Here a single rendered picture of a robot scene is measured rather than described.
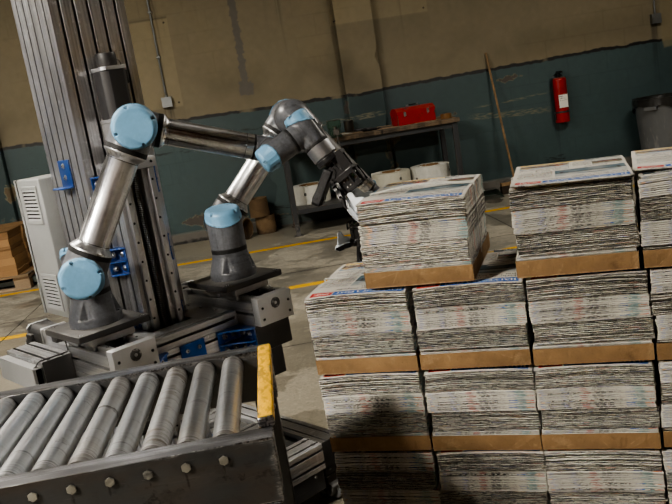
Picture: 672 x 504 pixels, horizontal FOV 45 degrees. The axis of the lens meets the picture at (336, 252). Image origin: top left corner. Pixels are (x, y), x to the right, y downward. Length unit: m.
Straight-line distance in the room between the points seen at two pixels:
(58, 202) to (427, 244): 1.27
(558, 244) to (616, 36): 7.57
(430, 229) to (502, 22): 7.10
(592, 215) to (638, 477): 0.68
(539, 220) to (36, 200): 1.61
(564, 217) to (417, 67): 6.90
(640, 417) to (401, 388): 0.60
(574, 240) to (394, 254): 0.45
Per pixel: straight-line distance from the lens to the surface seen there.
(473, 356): 2.12
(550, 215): 2.00
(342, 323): 2.16
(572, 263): 2.02
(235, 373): 1.78
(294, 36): 8.68
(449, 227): 2.05
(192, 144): 2.33
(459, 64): 8.92
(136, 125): 2.16
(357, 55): 8.64
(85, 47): 2.59
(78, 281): 2.20
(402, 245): 2.08
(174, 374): 1.85
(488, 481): 2.27
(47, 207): 2.76
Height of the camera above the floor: 1.36
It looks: 11 degrees down
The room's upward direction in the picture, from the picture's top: 9 degrees counter-clockwise
